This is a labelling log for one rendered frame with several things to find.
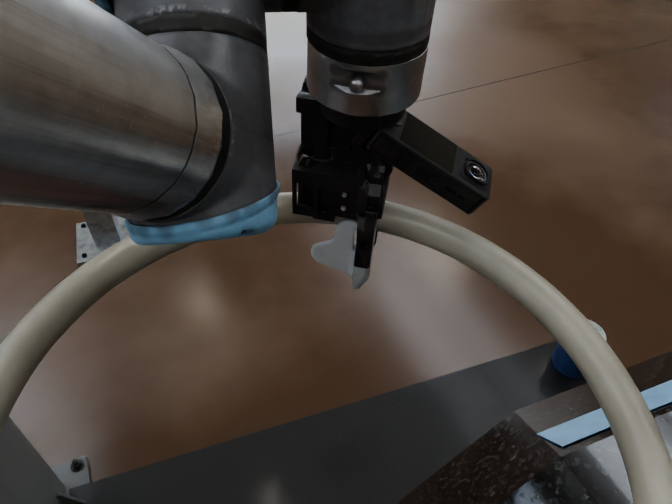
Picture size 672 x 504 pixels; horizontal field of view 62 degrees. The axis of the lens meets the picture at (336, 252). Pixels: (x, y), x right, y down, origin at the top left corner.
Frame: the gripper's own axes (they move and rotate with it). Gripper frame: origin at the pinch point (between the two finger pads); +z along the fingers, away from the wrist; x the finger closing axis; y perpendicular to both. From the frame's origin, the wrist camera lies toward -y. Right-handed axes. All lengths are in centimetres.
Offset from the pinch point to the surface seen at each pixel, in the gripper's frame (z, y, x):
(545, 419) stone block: 8.1, -20.5, 9.7
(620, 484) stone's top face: 2.4, -24.4, 17.6
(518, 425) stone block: 9.7, -18.2, 10.1
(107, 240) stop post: 91, 89, -70
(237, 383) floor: 88, 31, -29
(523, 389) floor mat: 83, -41, -40
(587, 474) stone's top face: 2.5, -21.8, 17.2
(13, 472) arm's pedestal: 56, 55, 13
